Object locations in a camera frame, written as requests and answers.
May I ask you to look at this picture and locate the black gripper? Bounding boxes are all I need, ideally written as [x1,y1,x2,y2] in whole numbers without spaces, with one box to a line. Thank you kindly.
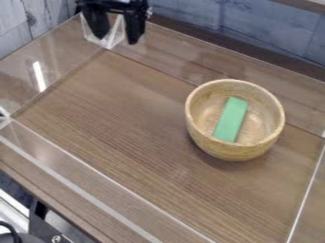
[74,0,152,45]

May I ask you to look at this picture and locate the green rectangular stick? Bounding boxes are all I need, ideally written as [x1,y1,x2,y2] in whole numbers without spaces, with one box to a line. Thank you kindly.
[212,97,248,142]

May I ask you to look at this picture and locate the wooden bowl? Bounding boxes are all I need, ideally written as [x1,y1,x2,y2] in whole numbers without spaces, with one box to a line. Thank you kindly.
[184,79,286,161]

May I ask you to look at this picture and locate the clear acrylic stand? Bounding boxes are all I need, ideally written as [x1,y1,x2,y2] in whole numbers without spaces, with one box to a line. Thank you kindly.
[80,14,125,49]

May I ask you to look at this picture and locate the clear acrylic tray wall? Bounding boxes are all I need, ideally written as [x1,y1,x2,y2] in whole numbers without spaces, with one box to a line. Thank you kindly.
[0,111,212,243]

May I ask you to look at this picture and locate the black table frame bracket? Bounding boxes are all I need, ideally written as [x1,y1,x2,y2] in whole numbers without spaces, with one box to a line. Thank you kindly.
[28,200,73,243]

